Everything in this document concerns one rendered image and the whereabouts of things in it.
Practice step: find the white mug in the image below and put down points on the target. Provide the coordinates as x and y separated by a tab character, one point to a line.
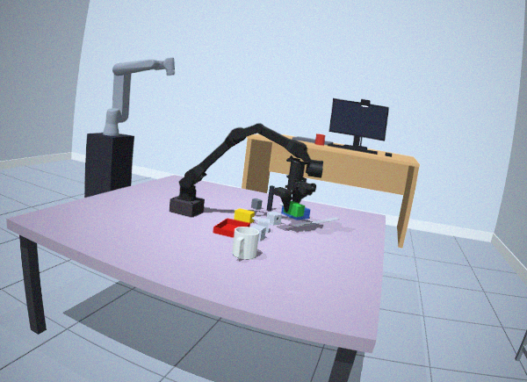
245	242

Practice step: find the red tray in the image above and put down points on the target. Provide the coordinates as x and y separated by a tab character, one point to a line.
227	227

